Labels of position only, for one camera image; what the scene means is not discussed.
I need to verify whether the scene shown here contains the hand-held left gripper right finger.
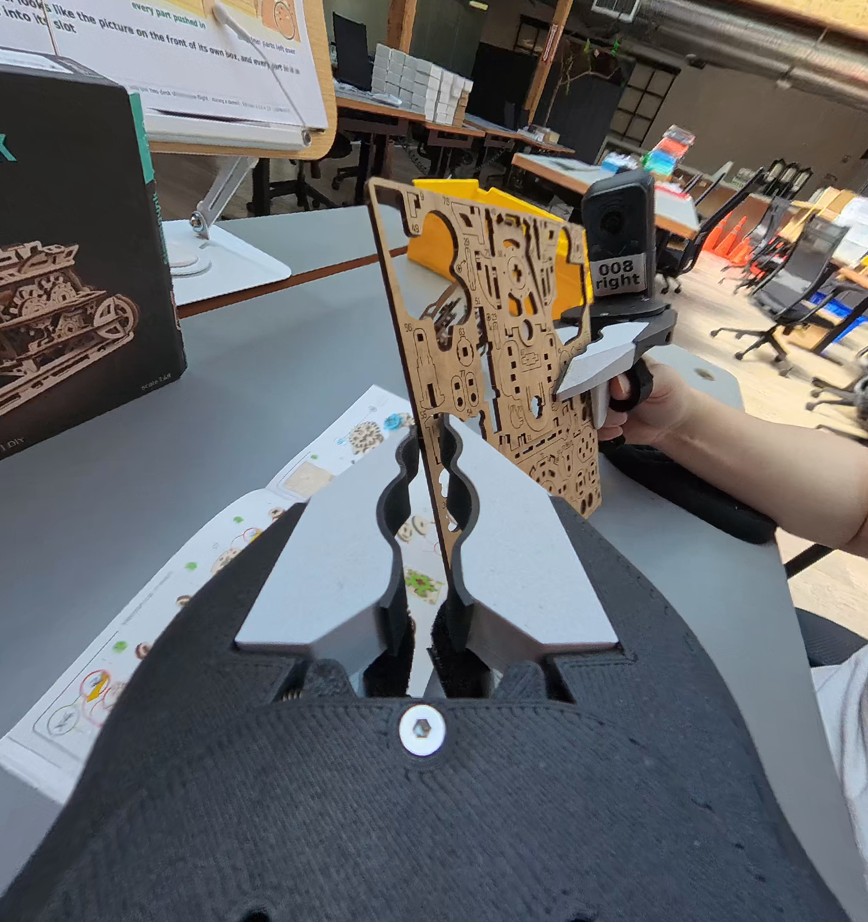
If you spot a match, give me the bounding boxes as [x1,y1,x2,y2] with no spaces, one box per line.
[430,418,620,698]

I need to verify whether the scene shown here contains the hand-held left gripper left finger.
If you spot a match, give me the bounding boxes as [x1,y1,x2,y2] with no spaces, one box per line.
[234,425,421,698]

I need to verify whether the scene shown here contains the wooden laser-cut parts sheet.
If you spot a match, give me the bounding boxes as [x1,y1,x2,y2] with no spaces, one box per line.
[365,176,604,577]

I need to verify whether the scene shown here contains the person's right forearm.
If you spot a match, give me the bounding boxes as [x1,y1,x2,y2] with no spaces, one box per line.
[664,392,868,564]

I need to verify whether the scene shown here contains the person's right hand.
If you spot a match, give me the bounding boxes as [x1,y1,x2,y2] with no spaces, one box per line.
[596,364,696,449]

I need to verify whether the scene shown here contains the colourful stacked trays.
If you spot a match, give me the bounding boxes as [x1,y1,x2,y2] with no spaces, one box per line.
[643,126,696,179]

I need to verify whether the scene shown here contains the orange traffic cone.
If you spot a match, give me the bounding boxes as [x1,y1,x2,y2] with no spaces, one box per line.
[700,212,755,266]

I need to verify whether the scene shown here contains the assembly instruction booklet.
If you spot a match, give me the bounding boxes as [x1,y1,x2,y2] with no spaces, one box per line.
[0,385,449,804]

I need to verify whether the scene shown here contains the black padded wrist rest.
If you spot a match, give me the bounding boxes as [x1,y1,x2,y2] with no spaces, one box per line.
[598,438,778,546]

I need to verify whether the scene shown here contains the stacked yellow bins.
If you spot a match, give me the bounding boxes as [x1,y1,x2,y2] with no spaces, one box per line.
[407,179,588,318]

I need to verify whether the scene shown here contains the stack of white boxes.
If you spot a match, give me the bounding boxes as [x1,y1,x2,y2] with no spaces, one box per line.
[371,43,474,125]

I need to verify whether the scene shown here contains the instruction poster on stand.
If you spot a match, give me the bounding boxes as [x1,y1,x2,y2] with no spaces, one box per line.
[0,0,338,161]

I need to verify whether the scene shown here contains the white stand base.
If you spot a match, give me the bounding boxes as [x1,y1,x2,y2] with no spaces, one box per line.
[162,155,292,307]

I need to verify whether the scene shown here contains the black model kit box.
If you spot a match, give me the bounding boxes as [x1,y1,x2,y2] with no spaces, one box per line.
[0,58,188,473]

